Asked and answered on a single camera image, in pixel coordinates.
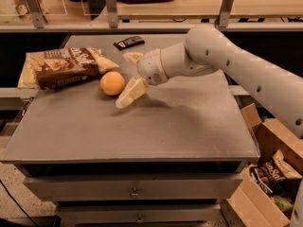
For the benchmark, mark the brown chip bag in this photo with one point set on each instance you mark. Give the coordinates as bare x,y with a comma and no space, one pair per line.
279,170
52,69

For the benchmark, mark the dark blue packet in box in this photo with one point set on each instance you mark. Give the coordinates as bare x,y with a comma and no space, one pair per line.
261,179

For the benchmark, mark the green snack packet in box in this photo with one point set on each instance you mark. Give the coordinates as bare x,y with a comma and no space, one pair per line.
282,204

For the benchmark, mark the lower grey drawer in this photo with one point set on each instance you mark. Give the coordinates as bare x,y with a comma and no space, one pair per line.
138,214

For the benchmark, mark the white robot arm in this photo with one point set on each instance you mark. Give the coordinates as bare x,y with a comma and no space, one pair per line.
203,51

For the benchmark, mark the upper grey drawer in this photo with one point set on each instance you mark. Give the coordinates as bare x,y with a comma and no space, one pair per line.
133,187

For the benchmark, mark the middle metal bracket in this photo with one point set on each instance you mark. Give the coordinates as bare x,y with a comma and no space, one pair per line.
112,13

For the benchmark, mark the metal bracket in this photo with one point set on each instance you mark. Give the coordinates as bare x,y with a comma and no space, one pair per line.
224,14
39,20
112,13

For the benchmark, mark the orange fruit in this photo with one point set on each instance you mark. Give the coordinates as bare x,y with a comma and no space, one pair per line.
112,83

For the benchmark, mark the grey drawer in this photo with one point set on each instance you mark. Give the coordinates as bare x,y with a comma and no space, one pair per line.
133,187
138,214

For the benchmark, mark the black snack bar wrapper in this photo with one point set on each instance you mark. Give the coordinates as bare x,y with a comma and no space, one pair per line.
129,42

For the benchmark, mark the right metal bracket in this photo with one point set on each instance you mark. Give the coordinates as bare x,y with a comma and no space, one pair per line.
224,14

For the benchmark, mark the left metal bracket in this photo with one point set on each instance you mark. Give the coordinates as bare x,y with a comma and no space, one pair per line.
39,20

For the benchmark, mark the snack packet behind glass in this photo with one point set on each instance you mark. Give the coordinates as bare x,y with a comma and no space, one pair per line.
23,10

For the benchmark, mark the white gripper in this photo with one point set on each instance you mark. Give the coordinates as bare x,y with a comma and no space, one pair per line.
151,67

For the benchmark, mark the brown chip bag in box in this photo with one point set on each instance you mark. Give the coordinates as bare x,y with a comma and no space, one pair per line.
279,170

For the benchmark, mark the cardboard box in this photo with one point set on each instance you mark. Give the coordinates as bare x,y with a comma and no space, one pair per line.
250,203

